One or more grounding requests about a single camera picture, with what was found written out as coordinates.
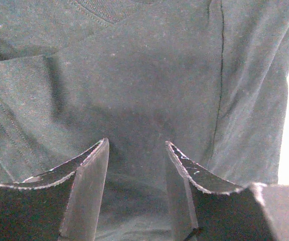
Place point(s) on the black t shirt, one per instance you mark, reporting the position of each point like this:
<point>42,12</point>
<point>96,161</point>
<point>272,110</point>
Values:
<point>207,76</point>

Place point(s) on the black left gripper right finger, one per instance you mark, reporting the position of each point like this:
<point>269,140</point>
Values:
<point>204,206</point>

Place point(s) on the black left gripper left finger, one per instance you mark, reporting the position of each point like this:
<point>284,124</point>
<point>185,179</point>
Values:
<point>60,204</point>

